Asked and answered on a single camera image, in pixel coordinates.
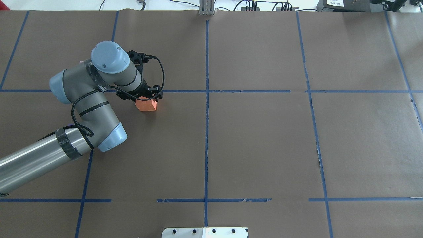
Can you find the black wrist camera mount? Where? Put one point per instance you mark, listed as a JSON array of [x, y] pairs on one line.
[[138, 59]]

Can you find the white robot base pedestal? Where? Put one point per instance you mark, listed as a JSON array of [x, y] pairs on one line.
[[206, 232]]

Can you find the orange foam cube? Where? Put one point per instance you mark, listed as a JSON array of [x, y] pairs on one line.
[[146, 106]]

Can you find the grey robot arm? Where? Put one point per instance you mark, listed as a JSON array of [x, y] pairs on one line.
[[134, 76]]

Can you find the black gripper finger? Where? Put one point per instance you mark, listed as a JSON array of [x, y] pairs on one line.
[[155, 92]]

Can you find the grey aluminium frame post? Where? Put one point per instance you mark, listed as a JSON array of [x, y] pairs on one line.
[[207, 7]]

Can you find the black equipment box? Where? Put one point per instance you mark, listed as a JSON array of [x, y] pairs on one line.
[[353, 5]]

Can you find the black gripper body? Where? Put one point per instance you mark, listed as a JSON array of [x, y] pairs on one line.
[[144, 91]]

